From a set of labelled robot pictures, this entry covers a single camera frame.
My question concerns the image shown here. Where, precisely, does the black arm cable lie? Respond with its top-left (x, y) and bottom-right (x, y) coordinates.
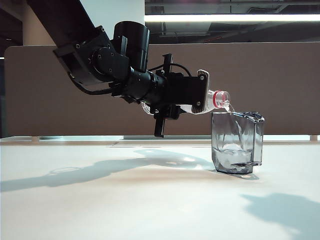
top-left (66, 71), bottom-right (113, 96)

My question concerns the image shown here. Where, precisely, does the grey transparent plastic cup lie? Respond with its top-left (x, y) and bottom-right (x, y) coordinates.
top-left (211, 111), bottom-right (266, 175)

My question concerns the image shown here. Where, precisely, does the tan round column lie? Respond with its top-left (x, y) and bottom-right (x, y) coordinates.
top-left (22, 6), bottom-right (56, 47)

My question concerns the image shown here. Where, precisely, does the white ceiling light strip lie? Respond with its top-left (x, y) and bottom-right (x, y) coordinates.
top-left (144, 14), bottom-right (320, 23)

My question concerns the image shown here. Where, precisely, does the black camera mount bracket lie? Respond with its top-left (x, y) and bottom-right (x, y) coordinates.
top-left (161, 53), bottom-right (174, 75)

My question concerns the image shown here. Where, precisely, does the thin black camera cable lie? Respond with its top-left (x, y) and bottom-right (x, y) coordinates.
top-left (147, 62), bottom-right (193, 76)

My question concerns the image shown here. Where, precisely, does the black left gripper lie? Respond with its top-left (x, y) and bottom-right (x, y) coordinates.
top-left (152, 69), bottom-right (211, 139)

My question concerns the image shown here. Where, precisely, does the Nongfu Spring water bottle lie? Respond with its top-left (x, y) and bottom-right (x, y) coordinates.
top-left (140, 89), bottom-right (231, 116)

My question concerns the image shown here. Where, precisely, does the brown desk divider panel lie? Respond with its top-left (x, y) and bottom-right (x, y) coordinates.
top-left (4, 44), bottom-right (320, 137)

